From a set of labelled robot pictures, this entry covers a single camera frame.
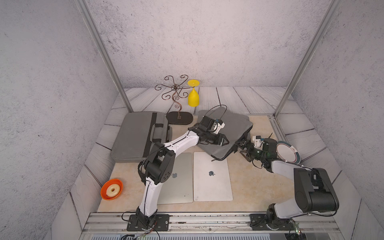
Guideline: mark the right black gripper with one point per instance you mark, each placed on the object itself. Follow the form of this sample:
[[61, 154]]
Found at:
[[248, 143]]

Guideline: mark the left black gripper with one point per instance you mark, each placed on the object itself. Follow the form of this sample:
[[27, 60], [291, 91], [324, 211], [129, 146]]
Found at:
[[219, 140]]

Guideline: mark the white laptop yellow logo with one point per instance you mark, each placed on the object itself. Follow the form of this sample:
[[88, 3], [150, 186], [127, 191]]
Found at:
[[211, 179]]

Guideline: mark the silver apple laptop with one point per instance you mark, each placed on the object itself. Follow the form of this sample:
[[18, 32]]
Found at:
[[178, 189]]

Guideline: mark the grey zippered laptop bag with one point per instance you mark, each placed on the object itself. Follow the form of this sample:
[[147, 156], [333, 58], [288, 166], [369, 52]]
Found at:
[[138, 133]]

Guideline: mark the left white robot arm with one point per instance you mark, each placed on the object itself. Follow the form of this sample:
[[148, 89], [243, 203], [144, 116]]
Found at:
[[158, 166]]

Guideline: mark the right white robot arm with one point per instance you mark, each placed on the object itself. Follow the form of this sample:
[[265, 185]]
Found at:
[[313, 190]]

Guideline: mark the white plate green rim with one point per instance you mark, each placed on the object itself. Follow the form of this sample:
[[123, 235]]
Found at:
[[288, 153]]

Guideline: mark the yellow plastic wine glass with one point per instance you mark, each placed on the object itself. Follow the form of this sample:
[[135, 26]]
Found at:
[[193, 98]]

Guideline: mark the orange round object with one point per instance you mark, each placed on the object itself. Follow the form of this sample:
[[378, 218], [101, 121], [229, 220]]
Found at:
[[111, 189]]

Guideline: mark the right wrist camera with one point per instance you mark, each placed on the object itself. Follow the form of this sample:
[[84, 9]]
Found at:
[[258, 141]]

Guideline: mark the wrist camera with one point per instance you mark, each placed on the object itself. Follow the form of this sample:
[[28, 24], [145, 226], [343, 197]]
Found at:
[[258, 141], [211, 125]]

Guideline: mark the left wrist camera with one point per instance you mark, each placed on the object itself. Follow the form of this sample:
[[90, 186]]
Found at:
[[211, 125]]

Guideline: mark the copper wire stand dark base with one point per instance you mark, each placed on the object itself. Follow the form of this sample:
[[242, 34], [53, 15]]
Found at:
[[176, 94]]

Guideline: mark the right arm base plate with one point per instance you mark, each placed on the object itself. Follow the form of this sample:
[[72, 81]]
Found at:
[[262, 222]]

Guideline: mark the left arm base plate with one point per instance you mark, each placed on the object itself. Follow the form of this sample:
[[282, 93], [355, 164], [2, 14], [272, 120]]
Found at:
[[157, 222]]

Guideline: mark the aluminium front rail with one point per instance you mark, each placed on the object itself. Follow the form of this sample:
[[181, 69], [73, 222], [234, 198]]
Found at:
[[211, 226]]

